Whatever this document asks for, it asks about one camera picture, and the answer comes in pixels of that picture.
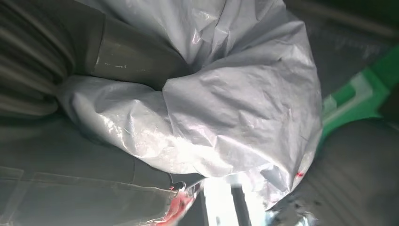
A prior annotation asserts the green conveyor belt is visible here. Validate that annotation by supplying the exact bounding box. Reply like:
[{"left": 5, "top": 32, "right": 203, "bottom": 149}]
[{"left": 319, "top": 45, "right": 399, "bottom": 141}]

